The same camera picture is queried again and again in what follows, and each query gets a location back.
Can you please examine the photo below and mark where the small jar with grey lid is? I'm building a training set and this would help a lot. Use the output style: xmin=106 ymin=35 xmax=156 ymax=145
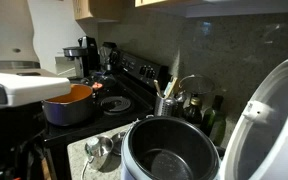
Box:
xmin=86 ymin=137 xmax=100 ymax=156

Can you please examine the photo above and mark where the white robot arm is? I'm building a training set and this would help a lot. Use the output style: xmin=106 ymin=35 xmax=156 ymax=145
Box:
xmin=0 ymin=69 xmax=71 ymax=109

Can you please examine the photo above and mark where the orange interior cooking pot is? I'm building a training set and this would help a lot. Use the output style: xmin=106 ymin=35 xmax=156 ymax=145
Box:
xmin=42 ymin=84 xmax=95 ymax=126

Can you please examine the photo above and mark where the small silver pot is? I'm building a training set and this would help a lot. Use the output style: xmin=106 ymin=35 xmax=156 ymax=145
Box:
xmin=84 ymin=135 xmax=113 ymax=170

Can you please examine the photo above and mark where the white rice cooker lid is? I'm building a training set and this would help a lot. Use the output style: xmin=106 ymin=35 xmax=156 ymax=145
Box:
xmin=218 ymin=59 xmax=288 ymax=180

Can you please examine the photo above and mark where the black electric stove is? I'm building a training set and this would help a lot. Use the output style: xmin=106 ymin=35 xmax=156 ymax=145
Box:
xmin=43 ymin=49 xmax=169 ymax=180

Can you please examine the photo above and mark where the perforated steel utensil holder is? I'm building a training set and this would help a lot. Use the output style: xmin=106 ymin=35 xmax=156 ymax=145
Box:
xmin=154 ymin=96 xmax=177 ymax=116

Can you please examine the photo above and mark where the wooden spatula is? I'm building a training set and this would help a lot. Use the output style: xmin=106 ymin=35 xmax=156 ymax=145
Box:
xmin=164 ymin=77 xmax=178 ymax=98

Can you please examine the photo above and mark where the dark sauce bottle gold cap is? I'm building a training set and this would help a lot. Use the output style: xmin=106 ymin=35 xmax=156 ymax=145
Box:
xmin=183 ymin=97 xmax=202 ymax=124

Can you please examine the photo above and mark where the black blender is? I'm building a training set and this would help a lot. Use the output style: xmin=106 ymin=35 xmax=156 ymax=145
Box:
xmin=99 ymin=42 xmax=119 ymax=71

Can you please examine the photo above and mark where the black coffee maker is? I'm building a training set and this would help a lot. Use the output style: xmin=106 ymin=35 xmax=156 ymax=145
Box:
xmin=63 ymin=36 xmax=100 ymax=78

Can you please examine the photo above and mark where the green olive oil bottle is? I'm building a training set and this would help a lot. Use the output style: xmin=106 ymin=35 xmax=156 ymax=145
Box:
xmin=200 ymin=95 xmax=226 ymax=146

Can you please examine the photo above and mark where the wire mesh strainer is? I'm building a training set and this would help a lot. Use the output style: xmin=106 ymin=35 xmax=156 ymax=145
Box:
xmin=179 ymin=74 xmax=215 ymax=95

